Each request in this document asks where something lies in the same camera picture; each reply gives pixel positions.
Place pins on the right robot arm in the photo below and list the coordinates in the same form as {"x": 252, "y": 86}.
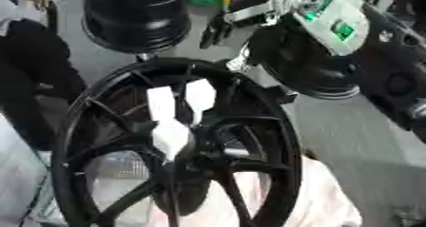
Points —
{"x": 333, "y": 22}

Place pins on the black wheel rim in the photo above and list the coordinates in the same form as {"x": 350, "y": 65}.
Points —
{"x": 302, "y": 66}
{"x": 136, "y": 22}

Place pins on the person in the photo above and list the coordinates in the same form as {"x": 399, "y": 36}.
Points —
{"x": 33, "y": 63}

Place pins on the black spoked wheel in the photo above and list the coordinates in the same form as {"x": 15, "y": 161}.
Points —
{"x": 272, "y": 142}

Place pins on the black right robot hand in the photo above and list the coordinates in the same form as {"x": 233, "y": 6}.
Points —
{"x": 216, "y": 31}

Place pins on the white pin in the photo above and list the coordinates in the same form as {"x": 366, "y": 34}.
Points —
{"x": 200, "y": 94}
{"x": 161, "y": 105}

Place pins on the white pink cloth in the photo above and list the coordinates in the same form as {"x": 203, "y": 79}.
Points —
{"x": 327, "y": 202}

